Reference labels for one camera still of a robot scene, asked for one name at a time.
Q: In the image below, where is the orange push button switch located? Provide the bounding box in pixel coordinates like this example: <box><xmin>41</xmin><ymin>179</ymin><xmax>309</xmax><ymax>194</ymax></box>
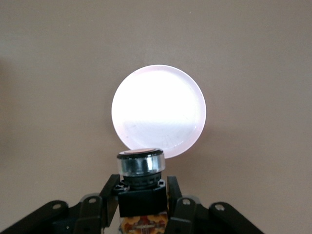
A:
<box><xmin>116</xmin><ymin>147</ymin><xmax>169</xmax><ymax>234</ymax></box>

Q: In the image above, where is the pink round plate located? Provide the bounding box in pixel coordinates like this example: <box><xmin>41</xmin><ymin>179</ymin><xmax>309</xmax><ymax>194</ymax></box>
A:
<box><xmin>111</xmin><ymin>64</ymin><xmax>207</xmax><ymax>159</ymax></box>

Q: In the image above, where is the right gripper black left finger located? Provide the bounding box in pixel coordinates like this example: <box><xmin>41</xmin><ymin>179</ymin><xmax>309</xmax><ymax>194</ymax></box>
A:
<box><xmin>0</xmin><ymin>174</ymin><xmax>121</xmax><ymax>234</ymax></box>

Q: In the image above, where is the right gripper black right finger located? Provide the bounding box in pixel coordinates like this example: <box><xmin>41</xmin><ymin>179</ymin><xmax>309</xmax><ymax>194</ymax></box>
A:
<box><xmin>165</xmin><ymin>175</ymin><xmax>265</xmax><ymax>234</ymax></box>

